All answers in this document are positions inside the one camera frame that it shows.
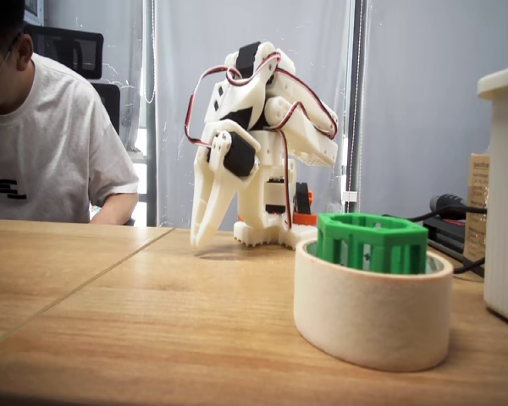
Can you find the brown cardboard box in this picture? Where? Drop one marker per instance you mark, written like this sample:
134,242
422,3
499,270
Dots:
477,203

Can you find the black power strip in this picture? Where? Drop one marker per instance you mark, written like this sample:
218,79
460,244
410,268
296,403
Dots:
448,241

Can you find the black mesh office chair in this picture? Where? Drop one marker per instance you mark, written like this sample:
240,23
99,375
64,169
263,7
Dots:
67,46

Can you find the person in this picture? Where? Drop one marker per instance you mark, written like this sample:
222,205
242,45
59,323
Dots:
46,148

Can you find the orange table clamp black knob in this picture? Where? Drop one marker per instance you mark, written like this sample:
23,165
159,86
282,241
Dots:
304,199

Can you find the grey metal shelf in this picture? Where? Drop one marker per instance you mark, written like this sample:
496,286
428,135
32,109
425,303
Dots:
34,10

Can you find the green hexagonal printed component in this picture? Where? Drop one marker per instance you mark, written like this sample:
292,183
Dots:
372,249

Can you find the beige masking tape roll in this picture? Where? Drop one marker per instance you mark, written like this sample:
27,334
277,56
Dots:
372,321

